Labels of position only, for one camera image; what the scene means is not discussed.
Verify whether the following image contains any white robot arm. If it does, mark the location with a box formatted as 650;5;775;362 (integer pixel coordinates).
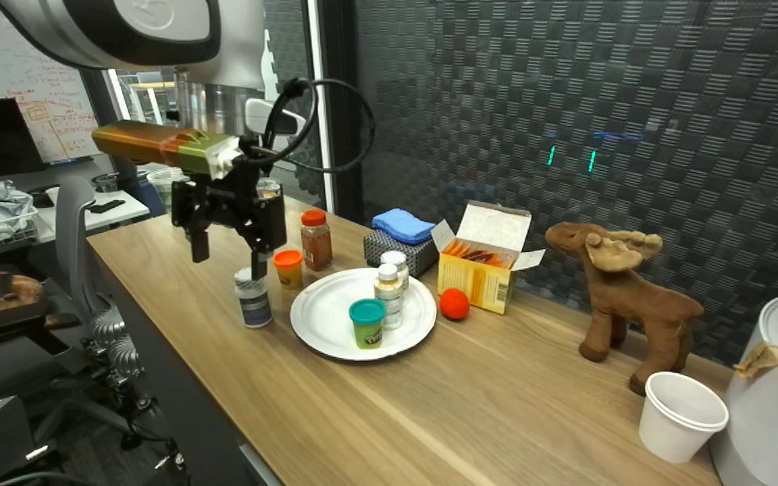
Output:
0;0;288;281

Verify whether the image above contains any yellow tub orange lid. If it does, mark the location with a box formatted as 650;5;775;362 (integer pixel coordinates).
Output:
274;248;304;288

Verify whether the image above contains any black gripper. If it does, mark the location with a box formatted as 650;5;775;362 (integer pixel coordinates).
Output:
170;162;288;281

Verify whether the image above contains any brown plush moose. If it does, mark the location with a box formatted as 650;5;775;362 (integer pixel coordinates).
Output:
547;221;706;395

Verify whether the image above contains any white paper cup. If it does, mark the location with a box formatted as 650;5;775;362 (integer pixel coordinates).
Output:
637;373;729;465

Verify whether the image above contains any green tub teal lid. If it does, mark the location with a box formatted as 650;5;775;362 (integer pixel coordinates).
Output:
350;300;388;349

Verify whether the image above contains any white pill bottle blue label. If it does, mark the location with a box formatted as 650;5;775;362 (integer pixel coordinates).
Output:
382;250;409;288

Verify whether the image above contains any yellow open cardboard box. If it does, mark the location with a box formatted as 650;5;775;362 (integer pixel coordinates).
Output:
432;200;547;312

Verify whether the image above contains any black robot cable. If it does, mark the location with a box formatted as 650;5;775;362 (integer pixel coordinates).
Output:
244;75;378;177

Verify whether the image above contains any blue folded cloth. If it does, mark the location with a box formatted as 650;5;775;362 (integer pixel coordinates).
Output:
374;207;432;245

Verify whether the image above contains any white bucket with items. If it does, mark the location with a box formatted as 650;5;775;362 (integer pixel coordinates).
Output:
712;297;778;486

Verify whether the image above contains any red ball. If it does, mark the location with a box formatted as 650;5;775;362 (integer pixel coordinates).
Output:
439;288;470;322

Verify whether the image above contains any grey sponge block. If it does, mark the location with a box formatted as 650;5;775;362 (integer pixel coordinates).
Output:
363;229;439;276

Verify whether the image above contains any wrist camera with tape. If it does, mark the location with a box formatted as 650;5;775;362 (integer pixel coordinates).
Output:
92;122;240;177

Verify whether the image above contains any spice jar orange cap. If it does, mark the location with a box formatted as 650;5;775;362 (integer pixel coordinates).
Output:
300;207;334;269

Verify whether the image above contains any white paper plate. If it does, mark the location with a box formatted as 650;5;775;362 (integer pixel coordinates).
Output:
290;268;439;362

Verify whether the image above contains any white bottle cream cap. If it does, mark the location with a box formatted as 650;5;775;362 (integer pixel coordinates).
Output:
374;265;406;327

